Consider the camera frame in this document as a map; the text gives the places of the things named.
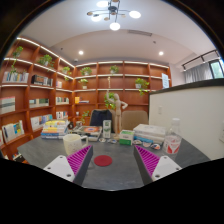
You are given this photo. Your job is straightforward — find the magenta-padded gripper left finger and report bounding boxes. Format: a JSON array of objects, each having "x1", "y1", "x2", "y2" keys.
[{"x1": 43, "y1": 144, "x2": 95, "y2": 187}]

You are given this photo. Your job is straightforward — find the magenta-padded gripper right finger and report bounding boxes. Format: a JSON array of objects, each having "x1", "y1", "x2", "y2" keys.
[{"x1": 133, "y1": 144, "x2": 183, "y2": 186}]

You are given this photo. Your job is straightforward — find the clear plastic water bottle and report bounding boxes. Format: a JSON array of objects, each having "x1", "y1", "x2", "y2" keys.
[{"x1": 162, "y1": 117, "x2": 183, "y2": 156}]

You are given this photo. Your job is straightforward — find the colourful book stack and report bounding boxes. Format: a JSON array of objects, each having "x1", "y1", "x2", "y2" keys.
[{"x1": 40, "y1": 119, "x2": 70, "y2": 140}]

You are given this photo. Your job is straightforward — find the flat round red coaster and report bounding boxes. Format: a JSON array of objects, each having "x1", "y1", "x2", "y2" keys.
[{"x1": 93, "y1": 154, "x2": 114, "y2": 168}]

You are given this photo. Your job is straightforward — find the beige chair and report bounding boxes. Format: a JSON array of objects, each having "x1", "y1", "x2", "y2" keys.
[{"x1": 120, "y1": 110, "x2": 150, "y2": 132}]

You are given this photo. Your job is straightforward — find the tall green-white carton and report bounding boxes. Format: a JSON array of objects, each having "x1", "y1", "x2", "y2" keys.
[{"x1": 102, "y1": 119, "x2": 113, "y2": 139}]

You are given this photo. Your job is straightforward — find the dark blue chair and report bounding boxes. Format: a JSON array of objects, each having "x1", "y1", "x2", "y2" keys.
[{"x1": 89, "y1": 109, "x2": 114, "y2": 128}]

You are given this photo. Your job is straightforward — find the wooden artist mannequin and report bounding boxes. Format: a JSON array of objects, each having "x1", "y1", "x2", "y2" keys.
[{"x1": 105, "y1": 89, "x2": 129, "y2": 135}]

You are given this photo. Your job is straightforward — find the grey curtain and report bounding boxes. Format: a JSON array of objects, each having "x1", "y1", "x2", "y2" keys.
[{"x1": 184, "y1": 62, "x2": 214, "y2": 84}]

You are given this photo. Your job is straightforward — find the dark-framed window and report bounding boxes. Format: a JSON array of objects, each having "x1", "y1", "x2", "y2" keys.
[{"x1": 209, "y1": 59, "x2": 224, "y2": 80}]

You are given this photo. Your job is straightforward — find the black ceiling track light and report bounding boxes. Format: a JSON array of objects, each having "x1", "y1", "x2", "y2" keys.
[{"x1": 181, "y1": 49, "x2": 221, "y2": 71}]

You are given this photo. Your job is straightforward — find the ceiling air vent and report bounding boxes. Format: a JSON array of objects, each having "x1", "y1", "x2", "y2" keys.
[{"x1": 126, "y1": 29, "x2": 153, "y2": 37}]

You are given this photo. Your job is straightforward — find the multi-bulb ceiling lamp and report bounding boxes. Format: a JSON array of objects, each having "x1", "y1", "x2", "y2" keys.
[{"x1": 86, "y1": 0, "x2": 142, "y2": 32}]

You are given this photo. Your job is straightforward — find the wooden wall shelf unit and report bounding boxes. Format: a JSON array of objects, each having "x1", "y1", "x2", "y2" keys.
[{"x1": 0, "y1": 35, "x2": 173, "y2": 161}]

